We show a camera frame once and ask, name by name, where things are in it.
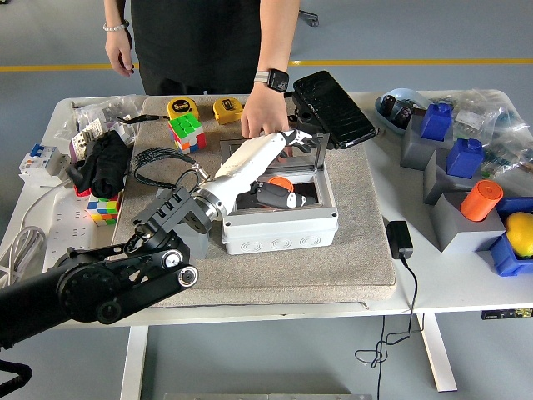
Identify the yellow tape measure 5m print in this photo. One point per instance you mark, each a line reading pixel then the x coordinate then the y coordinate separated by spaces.
pixel 181 106

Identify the person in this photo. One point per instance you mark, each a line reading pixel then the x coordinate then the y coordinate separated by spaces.
pixel 200 41

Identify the small colourful puzzle cube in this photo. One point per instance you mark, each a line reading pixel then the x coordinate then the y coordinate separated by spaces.
pixel 104 210

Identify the light blue bowl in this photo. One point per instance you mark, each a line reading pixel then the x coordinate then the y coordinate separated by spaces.
pixel 406 95

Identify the person's left forearm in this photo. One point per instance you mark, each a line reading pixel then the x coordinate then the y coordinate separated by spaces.
pixel 277 37

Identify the blue plastic block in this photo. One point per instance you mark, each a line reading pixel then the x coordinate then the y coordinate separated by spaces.
pixel 464 160
pixel 436 121

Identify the white power strip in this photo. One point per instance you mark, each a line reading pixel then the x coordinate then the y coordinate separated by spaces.
pixel 71 216

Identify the yellow lemon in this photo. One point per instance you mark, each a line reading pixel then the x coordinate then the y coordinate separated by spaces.
pixel 520 233

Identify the black table control panel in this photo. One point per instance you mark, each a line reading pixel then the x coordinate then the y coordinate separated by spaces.
pixel 506 313

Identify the blue plastic bin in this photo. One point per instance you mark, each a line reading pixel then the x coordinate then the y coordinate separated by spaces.
pixel 506 260

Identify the black glossy case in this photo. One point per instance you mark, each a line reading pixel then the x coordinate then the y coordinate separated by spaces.
pixel 333 108

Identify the white circuit breaker blue switch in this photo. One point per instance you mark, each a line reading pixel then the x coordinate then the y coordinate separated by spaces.
pixel 43 160

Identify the black power adapter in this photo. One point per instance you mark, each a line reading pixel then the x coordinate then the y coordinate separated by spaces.
pixel 399 239

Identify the purple white packaged device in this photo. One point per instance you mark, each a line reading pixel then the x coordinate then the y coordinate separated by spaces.
pixel 83 139

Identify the orange cylinder battery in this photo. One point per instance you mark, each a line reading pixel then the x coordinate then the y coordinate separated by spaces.
pixel 481 202
pixel 280 182

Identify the small red object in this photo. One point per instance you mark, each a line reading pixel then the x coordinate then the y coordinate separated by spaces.
pixel 81 192

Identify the white table leg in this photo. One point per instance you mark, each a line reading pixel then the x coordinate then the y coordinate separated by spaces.
pixel 437 350
pixel 133 362

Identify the large colourful puzzle cube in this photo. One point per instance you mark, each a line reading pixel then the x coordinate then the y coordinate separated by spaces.
pixel 185 125

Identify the black capacitor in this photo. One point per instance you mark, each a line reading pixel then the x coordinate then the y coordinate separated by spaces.
pixel 390 106
pixel 404 114

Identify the small white breaker module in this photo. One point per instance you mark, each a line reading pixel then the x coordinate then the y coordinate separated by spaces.
pixel 125 132

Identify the grey-brown mat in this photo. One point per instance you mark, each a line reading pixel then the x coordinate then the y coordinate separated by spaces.
pixel 291 279

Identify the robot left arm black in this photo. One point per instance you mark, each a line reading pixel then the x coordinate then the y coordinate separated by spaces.
pixel 104 283

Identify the clear bag of small parts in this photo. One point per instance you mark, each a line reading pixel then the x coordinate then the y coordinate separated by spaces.
pixel 104 106

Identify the yellow tape measure black label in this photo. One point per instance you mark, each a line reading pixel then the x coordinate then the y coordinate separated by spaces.
pixel 227 110

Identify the clear bag of components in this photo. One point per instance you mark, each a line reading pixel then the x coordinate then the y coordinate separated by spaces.
pixel 508 154
pixel 479 110

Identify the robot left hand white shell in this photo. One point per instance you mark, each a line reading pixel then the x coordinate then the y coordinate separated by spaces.
pixel 250 160

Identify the grey block with round hole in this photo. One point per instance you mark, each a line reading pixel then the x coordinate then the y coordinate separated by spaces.
pixel 197 246

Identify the black cloth bundle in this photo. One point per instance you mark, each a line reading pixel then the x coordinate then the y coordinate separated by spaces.
pixel 106 162

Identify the black smartwatch grey band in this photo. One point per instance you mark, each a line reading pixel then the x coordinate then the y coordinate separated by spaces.
pixel 277 79

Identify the person's right forearm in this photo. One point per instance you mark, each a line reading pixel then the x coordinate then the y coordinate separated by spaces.
pixel 116 10

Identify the person's right hand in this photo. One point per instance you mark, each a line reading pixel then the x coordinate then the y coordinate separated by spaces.
pixel 118 52

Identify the grey holder block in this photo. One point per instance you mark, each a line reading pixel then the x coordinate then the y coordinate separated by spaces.
pixel 458 233
pixel 414 150
pixel 435 183

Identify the grey junction box hinged lid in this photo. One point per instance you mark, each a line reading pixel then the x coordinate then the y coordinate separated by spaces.
pixel 275 233

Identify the person's left hand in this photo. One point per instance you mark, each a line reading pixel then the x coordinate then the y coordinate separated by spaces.
pixel 264 112

